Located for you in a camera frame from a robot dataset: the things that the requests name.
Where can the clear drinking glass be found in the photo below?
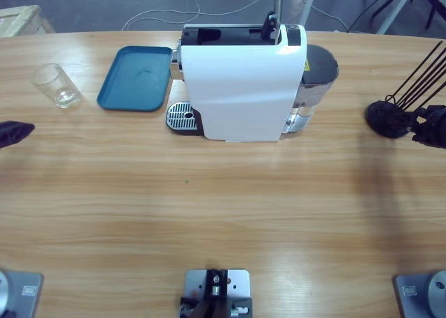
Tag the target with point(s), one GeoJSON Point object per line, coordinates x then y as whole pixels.
{"type": "Point", "coordinates": [59, 91]}

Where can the black capsule holder with rods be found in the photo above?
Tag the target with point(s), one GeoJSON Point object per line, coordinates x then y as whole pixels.
{"type": "Point", "coordinates": [383, 119]}

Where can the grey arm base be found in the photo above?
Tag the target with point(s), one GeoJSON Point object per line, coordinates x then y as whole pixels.
{"type": "Point", "coordinates": [421, 293]}
{"type": "Point", "coordinates": [17, 293]}

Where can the white metal frame leg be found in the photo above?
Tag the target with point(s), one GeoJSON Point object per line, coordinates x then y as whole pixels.
{"type": "Point", "coordinates": [308, 4]}
{"type": "Point", "coordinates": [397, 7]}

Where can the wooden crate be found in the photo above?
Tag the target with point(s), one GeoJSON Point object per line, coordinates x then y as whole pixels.
{"type": "Point", "coordinates": [21, 21]}

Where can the grey camera mount plate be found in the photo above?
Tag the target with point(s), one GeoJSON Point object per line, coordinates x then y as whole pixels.
{"type": "Point", "coordinates": [216, 286]}

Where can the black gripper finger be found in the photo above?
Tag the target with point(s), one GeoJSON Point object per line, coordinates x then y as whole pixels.
{"type": "Point", "coordinates": [12, 131]}
{"type": "Point", "coordinates": [433, 115]}
{"type": "Point", "coordinates": [433, 135]}

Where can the water tank with black lid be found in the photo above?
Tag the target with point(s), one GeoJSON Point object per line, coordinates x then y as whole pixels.
{"type": "Point", "coordinates": [318, 63]}

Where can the white capsule coffee machine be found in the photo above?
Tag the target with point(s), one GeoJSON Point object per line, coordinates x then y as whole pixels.
{"type": "Point", "coordinates": [240, 91]}

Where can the silver coffee machine lever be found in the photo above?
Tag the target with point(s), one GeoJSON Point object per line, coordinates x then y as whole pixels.
{"type": "Point", "coordinates": [277, 0]}

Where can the black metal chair frame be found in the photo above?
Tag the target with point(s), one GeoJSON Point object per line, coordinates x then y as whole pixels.
{"type": "Point", "coordinates": [432, 7]}

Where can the blue plastic tray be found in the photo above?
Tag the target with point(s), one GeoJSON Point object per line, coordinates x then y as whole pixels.
{"type": "Point", "coordinates": [134, 79]}

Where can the metal drip tray grate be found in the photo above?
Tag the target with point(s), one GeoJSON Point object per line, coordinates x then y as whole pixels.
{"type": "Point", "coordinates": [179, 115]}

